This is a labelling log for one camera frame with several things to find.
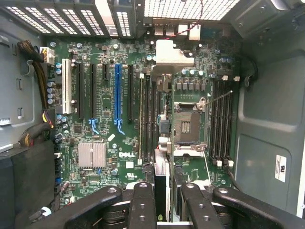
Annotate metal socket cover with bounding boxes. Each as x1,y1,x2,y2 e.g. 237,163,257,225
173,143,212,186

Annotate silver chipset heatsink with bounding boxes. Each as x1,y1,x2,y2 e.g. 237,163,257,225
78,142,107,169

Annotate installed RAM stick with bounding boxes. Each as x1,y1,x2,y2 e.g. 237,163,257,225
137,73,145,166

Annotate black RAM slot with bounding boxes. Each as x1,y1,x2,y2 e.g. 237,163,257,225
144,80,151,165
150,81,157,165
225,75,240,167
215,80,224,167
210,80,219,166
220,75,229,167

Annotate CPU socket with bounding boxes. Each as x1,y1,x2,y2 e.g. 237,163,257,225
173,96,212,157

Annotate small white sticker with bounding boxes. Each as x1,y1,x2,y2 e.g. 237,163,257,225
275,154,286,183

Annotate green Dell motherboard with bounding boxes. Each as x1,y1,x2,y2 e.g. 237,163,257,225
44,35,240,208

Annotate long black expansion slot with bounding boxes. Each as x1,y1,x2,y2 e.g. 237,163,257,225
88,63,100,134
127,64,134,121
76,62,85,120

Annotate blue expansion slot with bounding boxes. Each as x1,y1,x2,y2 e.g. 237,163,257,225
114,63,124,135

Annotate black plastic shroud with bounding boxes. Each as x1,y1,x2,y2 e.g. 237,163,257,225
0,140,58,229

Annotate open grey PC case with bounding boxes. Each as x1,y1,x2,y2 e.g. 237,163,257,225
0,0,305,229

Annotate white expansion slot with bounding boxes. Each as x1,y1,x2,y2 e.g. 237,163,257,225
61,58,72,115

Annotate silver power supply unit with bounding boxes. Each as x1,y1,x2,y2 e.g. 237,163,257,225
0,9,45,153

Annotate thin wire locking lever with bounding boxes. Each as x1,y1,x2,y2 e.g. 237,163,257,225
200,90,234,107

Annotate sleeved power wire bundle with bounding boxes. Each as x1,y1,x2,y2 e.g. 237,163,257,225
18,40,57,115
18,124,52,147

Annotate black looped wire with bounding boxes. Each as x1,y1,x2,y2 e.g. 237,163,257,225
238,53,259,86

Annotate red black twisted wire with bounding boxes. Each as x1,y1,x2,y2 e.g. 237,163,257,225
164,0,204,41

